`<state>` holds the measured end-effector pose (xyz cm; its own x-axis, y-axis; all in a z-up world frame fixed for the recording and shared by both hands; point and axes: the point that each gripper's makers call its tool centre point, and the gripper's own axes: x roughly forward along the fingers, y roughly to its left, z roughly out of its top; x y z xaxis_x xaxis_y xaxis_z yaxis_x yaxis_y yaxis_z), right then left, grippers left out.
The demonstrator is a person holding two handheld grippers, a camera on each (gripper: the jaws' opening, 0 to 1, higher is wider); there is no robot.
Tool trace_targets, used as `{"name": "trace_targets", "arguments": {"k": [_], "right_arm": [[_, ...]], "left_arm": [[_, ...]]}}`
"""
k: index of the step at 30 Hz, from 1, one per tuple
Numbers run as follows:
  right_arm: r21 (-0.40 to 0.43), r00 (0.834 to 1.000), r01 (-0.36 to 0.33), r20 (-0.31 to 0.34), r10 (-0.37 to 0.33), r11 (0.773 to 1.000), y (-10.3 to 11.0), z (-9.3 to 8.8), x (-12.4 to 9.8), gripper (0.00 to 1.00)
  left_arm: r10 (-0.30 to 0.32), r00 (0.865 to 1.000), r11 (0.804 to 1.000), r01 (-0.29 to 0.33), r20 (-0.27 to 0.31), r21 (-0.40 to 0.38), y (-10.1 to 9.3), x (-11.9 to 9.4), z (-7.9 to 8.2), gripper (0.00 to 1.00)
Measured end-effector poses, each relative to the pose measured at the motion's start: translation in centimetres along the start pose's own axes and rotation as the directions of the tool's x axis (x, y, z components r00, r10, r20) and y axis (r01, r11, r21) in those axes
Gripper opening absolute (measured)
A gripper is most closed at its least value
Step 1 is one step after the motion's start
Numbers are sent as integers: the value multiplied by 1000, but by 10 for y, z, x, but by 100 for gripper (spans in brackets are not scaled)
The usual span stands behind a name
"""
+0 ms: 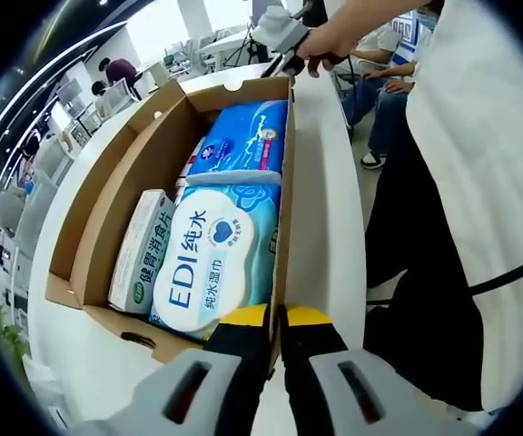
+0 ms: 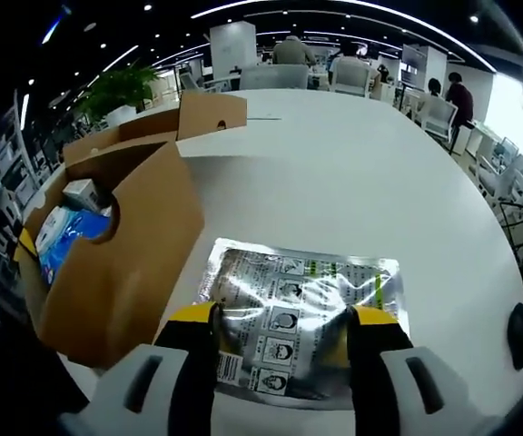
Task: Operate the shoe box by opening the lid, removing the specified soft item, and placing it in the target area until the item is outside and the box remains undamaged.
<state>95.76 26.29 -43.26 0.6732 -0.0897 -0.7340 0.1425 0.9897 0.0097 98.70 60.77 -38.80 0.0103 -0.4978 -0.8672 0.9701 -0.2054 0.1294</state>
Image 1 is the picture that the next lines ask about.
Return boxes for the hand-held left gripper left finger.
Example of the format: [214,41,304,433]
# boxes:
[79,304,275,436]

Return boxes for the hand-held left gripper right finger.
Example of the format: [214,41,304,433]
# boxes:
[279,305,480,436]

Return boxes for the blue soft item tissue pack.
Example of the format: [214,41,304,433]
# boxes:
[183,99,290,183]

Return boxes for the teal soft item wipes pack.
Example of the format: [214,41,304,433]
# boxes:
[149,174,286,345]

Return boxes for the white green medicine box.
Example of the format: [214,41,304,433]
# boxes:
[106,188,177,316]

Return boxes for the brown cardboard shoe box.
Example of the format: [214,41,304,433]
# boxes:
[44,75,297,364]

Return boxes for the person's right hand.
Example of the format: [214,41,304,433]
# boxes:
[296,16,360,79]

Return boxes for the row of white office chairs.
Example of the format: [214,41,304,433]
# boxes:
[163,26,220,74]

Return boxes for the person's black trousers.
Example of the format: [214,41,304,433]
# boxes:
[363,121,486,413]

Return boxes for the person in white shirt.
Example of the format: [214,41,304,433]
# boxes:
[404,0,523,414]

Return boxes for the blue white wall poster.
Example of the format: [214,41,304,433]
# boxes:
[390,8,419,52]

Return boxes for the black cable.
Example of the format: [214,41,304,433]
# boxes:
[468,246,523,296]

